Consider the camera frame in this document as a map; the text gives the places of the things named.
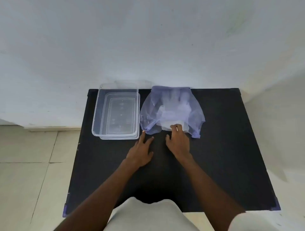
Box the blue plastic bag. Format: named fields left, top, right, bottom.
left=139, top=85, right=206, bottom=139

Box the person's white shirt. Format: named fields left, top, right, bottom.
left=105, top=197, right=271, bottom=231

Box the person's left hand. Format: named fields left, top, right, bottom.
left=125, top=130, right=155, bottom=169

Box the person's right hand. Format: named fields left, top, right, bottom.
left=166, top=123, right=191, bottom=160

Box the person's left forearm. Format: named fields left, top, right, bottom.
left=53, top=160, right=141, bottom=231

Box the person's right forearm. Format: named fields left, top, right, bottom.
left=177, top=155, right=246, bottom=231

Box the clear plastic container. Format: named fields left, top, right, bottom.
left=91, top=83, right=140, bottom=140

